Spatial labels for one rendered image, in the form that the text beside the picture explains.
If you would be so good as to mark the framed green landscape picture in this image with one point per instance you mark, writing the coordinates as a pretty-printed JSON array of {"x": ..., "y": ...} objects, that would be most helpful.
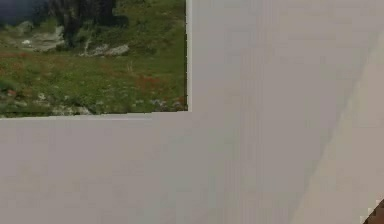
[{"x": 93, "y": 66}]

